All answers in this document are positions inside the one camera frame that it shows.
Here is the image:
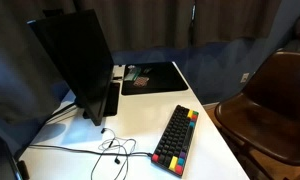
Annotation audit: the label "black keyboard with colourful keys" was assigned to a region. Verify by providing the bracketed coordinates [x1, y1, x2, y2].
[151, 104, 200, 178]

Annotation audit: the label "small checkered circuit board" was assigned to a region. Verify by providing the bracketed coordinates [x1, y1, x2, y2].
[133, 76, 150, 88]

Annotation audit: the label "black desk mat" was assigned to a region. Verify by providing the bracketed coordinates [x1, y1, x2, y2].
[120, 61, 189, 96]

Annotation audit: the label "small dark gadget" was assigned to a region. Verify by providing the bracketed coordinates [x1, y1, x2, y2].
[142, 66, 154, 75]

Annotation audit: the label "green and white packet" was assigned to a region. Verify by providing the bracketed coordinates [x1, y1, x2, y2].
[123, 64, 142, 82]

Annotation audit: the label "black monitor stand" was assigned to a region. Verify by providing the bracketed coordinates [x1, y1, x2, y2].
[82, 81, 121, 120]

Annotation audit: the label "wide brown curtain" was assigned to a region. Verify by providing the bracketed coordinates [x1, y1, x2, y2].
[0, 0, 195, 125]

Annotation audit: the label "black computer monitor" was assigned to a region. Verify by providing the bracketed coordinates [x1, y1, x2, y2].
[27, 8, 115, 127]

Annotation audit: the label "brown wooden chair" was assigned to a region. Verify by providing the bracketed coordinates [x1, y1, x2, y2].
[213, 49, 300, 180]

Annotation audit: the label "small black block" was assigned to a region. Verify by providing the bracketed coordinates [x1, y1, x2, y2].
[16, 160, 31, 180]

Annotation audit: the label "black screen edge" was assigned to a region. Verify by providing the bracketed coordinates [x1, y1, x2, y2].
[0, 128, 23, 180]

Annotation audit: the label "black wired earphones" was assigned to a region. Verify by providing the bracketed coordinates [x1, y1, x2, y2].
[90, 127, 138, 180]

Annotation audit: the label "black monitor cables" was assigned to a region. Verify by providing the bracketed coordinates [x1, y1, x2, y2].
[44, 102, 82, 125]

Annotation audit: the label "white wall outlet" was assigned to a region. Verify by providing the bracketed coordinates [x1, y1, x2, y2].
[240, 72, 250, 84]

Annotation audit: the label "black keyboard cable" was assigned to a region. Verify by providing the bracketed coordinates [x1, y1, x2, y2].
[27, 143, 154, 158]

